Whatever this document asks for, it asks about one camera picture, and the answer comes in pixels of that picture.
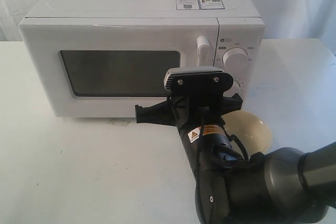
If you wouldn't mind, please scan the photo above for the white upper microwave knob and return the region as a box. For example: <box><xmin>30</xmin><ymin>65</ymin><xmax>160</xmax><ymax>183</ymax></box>
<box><xmin>222</xmin><ymin>48</ymin><xmax>249</xmax><ymax>72</ymax></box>

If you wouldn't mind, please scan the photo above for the white lower microwave knob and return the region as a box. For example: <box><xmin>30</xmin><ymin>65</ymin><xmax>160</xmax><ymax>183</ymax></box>
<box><xmin>230</xmin><ymin>80</ymin><xmax>244</xmax><ymax>95</ymax></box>

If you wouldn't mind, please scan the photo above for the white microwave door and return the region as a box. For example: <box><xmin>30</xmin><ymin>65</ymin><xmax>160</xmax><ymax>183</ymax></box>
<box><xmin>18</xmin><ymin>17</ymin><xmax>219</xmax><ymax>118</ymax></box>

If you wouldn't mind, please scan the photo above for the clear tape patch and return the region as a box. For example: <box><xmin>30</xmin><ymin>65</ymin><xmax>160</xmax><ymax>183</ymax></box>
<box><xmin>107</xmin><ymin>118</ymin><xmax>131</xmax><ymax>127</ymax></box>

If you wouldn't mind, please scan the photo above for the white microwave knob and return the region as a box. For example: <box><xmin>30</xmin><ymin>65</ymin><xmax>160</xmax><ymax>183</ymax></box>
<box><xmin>222</xmin><ymin>48</ymin><xmax>249</xmax><ymax>72</ymax></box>
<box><xmin>230</xmin><ymin>80</ymin><xmax>244</xmax><ymax>95</ymax></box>

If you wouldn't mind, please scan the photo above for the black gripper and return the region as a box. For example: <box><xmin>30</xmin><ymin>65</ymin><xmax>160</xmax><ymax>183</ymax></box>
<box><xmin>135</xmin><ymin>93</ymin><xmax>243</xmax><ymax>179</ymax></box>

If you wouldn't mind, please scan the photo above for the cream ceramic bowl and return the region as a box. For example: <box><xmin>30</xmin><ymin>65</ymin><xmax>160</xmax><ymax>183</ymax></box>
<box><xmin>222</xmin><ymin>110</ymin><xmax>272</xmax><ymax>156</ymax></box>

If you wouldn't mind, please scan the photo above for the white Midea microwave body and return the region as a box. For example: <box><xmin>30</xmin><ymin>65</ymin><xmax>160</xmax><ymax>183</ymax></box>
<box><xmin>25</xmin><ymin>0</ymin><xmax>265</xmax><ymax>119</ymax></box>

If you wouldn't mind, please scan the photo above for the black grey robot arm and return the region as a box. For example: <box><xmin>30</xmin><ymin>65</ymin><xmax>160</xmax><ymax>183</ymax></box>
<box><xmin>135</xmin><ymin>94</ymin><xmax>335</xmax><ymax>223</ymax></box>

